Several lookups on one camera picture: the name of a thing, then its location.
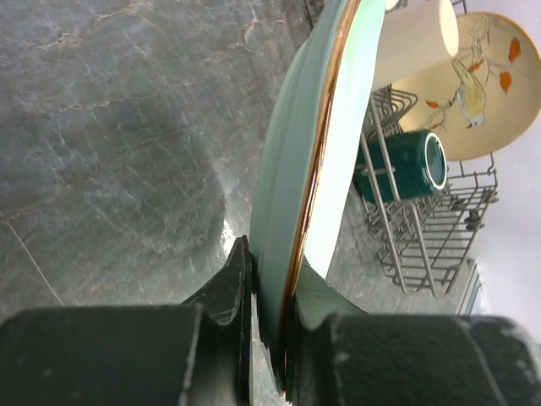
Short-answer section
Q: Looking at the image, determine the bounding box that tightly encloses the dark green mug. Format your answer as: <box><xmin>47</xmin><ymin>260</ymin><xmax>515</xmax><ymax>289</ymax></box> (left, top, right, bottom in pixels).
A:
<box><xmin>353</xmin><ymin>129</ymin><xmax>447</xmax><ymax>204</ymax></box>

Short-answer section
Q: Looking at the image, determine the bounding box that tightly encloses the cream bird plate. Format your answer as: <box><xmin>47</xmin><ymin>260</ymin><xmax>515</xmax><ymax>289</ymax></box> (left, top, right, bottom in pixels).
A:
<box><xmin>392</xmin><ymin>12</ymin><xmax>540</xmax><ymax>161</ymax></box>

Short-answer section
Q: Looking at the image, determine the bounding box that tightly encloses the grey wire dish rack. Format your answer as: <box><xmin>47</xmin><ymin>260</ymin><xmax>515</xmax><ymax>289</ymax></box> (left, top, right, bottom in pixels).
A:
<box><xmin>357</xmin><ymin>0</ymin><xmax>500</xmax><ymax>299</ymax></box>

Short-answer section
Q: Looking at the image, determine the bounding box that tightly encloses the beige tall cup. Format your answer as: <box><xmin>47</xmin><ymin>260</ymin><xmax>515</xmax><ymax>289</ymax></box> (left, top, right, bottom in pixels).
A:
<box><xmin>372</xmin><ymin>0</ymin><xmax>459</xmax><ymax>91</ymax></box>

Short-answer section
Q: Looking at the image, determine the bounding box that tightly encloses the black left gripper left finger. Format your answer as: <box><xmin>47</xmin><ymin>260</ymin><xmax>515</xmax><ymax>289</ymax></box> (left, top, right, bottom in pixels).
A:
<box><xmin>1</xmin><ymin>237</ymin><xmax>252</xmax><ymax>405</ymax></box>

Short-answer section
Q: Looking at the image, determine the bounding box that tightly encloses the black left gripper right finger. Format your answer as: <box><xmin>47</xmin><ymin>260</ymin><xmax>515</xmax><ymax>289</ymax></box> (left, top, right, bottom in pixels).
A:
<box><xmin>289</xmin><ymin>265</ymin><xmax>540</xmax><ymax>405</ymax></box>

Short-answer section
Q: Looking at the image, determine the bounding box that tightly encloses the mint green flower plate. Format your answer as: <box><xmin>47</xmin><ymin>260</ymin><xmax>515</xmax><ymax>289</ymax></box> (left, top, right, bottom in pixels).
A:
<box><xmin>249</xmin><ymin>1</ymin><xmax>385</xmax><ymax>392</ymax></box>

